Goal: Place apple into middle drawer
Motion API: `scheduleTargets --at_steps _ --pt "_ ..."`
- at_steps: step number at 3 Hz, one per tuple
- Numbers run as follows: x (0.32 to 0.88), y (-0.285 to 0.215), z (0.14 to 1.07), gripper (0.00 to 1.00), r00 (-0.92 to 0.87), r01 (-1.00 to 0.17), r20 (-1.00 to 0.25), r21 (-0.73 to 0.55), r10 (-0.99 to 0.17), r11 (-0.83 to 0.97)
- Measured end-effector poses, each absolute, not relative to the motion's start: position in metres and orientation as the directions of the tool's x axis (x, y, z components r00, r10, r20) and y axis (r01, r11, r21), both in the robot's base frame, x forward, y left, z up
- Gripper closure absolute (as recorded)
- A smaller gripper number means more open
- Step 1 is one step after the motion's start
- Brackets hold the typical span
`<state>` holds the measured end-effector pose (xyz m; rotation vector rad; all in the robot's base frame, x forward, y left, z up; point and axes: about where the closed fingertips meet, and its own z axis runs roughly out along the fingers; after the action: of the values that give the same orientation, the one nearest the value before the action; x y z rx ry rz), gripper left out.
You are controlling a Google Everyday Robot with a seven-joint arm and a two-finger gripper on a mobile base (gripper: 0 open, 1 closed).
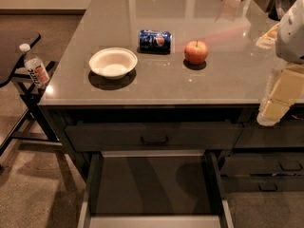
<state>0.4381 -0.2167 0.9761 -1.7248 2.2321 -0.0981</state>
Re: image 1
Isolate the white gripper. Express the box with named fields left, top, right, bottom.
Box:
left=256, top=61, right=304, bottom=126

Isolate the open middle drawer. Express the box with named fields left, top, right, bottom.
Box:
left=77, top=152, right=235, bottom=228

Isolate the right top drawer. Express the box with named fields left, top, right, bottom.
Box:
left=235, top=121, right=304, bottom=148

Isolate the right middle drawer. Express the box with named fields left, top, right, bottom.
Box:
left=220, top=152, right=304, bottom=176

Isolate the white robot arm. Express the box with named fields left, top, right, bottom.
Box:
left=256, top=0, right=304, bottom=126

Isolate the glass jar with snacks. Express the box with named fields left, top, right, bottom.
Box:
left=256, top=24, right=279, bottom=49

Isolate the clear water bottle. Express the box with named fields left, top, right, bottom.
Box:
left=19, top=44, right=49, bottom=88

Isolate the right bottom drawer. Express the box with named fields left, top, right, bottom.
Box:
left=221, top=176, right=304, bottom=193

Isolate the blue Pepsi can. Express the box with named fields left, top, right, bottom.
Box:
left=139, top=29, right=172, bottom=54

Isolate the red apple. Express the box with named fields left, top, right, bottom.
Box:
left=184, top=41, right=208, bottom=65

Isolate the closed top drawer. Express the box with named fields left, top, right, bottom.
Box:
left=65, top=122, right=242, bottom=152

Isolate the dark chair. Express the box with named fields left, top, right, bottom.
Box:
left=0, top=30, right=58, bottom=156

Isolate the white paper bowl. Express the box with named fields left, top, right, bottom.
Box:
left=89, top=47, right=138, bottom=80

